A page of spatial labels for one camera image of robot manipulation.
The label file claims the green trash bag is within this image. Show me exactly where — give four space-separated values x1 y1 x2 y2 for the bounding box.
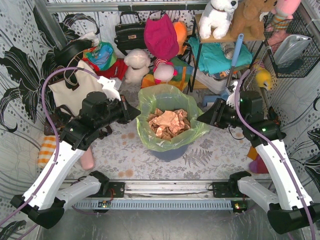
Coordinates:
136 84 210 152

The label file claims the blue trash bin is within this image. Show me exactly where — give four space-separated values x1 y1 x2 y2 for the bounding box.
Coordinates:
150 144 189 162

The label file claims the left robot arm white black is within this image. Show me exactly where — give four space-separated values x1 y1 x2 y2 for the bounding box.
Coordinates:
10 91 141 229

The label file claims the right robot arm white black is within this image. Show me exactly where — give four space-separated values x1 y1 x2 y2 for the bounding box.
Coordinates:
197 90 320 234

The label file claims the cream canvas tote bag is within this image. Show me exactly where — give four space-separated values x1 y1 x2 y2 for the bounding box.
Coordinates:
48 70 103 116

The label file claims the rainbow striped bag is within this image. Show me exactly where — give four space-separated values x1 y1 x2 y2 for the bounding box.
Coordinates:
140 57 194 91

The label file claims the magenta cloth bag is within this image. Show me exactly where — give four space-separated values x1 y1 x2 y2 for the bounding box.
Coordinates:
143 13 179 60

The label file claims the black orange toy figure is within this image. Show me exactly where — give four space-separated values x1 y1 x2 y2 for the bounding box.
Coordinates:
267 106 281 126

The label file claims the left white sneaker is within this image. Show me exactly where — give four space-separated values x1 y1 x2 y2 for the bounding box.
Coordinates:
193 71 227 94

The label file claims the white sneaker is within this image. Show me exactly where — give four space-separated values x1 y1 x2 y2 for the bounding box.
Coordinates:
228 70 242 87
193 71 227 94

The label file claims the right white sneaker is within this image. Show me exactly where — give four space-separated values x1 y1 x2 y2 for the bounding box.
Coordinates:
228 70 242 87

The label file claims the yellow duck plush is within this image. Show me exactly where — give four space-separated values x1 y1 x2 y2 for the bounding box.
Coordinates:
253 62 272 91

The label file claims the graphic print shirt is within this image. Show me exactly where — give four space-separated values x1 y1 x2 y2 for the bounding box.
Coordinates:
213 69 230 80

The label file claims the brown patterned sandal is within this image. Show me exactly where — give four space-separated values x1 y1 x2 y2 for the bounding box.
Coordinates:
44 104 75 136

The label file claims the pink rolled cloth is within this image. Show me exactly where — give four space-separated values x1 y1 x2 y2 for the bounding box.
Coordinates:
80 147 95 171

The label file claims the purple striped sock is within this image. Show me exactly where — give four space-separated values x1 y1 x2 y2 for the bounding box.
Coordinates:
247 146 269 174

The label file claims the white sheep plush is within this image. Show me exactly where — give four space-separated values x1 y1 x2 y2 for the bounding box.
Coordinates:
124 48 151 84

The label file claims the pink white plush doll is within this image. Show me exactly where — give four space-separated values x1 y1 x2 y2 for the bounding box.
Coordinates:
153 58 178 85

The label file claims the colourful printed cloth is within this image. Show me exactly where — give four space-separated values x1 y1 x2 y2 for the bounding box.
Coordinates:
82 42 117 72

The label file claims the teal folded cloth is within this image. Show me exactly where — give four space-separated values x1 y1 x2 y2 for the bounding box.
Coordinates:
198 43 253 75

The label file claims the orange checkered towel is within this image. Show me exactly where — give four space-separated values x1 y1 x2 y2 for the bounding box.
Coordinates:
37 135 57 169

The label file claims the black hat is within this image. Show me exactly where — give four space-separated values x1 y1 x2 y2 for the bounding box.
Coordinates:
54 39 93 67

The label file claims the black leather handbag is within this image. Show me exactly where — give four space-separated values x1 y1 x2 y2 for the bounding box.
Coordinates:
114 11 147 56

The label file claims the silver foil pouch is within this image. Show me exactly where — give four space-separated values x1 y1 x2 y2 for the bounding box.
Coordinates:
273 34 312 65

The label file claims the orange plush toy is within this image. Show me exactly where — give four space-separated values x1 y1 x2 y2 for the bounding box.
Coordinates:
173 21 187 55

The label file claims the brown teddy bear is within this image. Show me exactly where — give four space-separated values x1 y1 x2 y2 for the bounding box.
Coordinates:
230 0 278 40

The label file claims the black metal wooden shelf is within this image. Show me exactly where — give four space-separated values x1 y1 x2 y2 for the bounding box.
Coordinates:
187 14 266 93

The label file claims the white dog plush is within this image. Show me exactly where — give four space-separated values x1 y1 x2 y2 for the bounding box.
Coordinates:
199 0 238 40

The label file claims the pink plush toy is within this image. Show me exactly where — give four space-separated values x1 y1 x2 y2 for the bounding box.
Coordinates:
265 0 301 32

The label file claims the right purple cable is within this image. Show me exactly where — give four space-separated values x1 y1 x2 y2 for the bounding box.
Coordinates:
233 69 317 240

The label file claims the purple cable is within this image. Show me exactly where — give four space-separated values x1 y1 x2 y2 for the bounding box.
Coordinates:
233 69 317 240
0 66 100 240

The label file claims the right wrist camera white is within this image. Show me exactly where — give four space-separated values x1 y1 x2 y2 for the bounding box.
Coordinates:
226 80 238 109

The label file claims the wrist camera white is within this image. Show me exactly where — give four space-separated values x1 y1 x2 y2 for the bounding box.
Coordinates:
226 80 238 109
97 76 122 101

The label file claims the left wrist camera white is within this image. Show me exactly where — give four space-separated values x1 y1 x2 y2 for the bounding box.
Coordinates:
97 76 122 101

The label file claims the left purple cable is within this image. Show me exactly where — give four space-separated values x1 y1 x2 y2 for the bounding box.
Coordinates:
0 66 100 240

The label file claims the black wire basket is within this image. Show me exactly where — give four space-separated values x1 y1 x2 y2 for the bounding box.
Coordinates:
264 12 320 78

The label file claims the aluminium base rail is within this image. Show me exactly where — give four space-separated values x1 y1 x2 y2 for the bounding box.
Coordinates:
37 178 305 213

